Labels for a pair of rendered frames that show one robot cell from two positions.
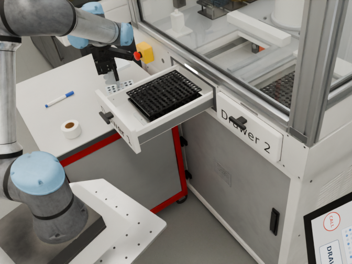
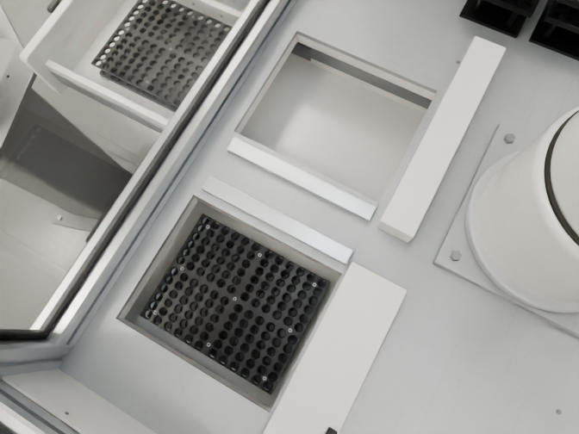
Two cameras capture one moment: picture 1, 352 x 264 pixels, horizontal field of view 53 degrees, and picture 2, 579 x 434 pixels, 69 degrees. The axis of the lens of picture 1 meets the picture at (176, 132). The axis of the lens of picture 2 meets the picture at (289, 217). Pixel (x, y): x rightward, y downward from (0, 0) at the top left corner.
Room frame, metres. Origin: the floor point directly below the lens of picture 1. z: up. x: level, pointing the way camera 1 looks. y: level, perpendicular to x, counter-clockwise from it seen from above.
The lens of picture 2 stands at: (1.00, -0.51, 1.53)
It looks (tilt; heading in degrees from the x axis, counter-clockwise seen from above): 74 degrees down; 67
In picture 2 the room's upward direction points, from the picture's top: 11 degrees counter-clockwise
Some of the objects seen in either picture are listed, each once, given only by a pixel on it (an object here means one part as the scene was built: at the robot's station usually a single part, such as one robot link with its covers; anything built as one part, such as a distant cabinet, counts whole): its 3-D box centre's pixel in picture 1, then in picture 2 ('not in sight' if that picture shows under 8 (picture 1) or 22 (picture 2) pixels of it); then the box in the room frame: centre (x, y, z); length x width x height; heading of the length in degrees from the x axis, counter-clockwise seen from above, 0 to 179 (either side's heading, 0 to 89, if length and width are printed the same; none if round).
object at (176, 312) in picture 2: not in sight; (238, 300); (0.94, -0.41, 0.87); 0.22 x 0.18 x 0.06; 118
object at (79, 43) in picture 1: (87, 32); not in sight; (1.18, 0.25, 1.11); 0.11 x 0.11 x 0.08; 67
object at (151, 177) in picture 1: (107, 150); not in sight; (1.35, 0.37, 0.38); 0.62 x 0.58 x 0.76; 28
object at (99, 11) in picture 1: (94, 19); not in sight; (1.28, 0.23, 1.11); 0.09 x 0.08 x 0.11; 157
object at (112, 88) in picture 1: (121, 91); not in sight; (1.28, 0.21, 0.78); 0.12 x 0.08 x 0.04; 102
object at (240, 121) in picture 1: (240, 121); not in sight; (0.83, -0.21, 0.91); 0.07 x 0.04 x 0.01; 28
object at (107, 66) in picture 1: (103, 56); not in sight; (1.28, 0.24, 0.96); 0.09 x 0.08 x 0.12; 102
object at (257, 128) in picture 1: (246, 125); not in sight; (0.84, -0.23, 0.87); 0.29 x 0.02 x 0.11; 28
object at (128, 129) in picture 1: (116, 120); not in sight; (0.98, 0.20, 0.87); 0.29 x 0.02 x 0.11; 28
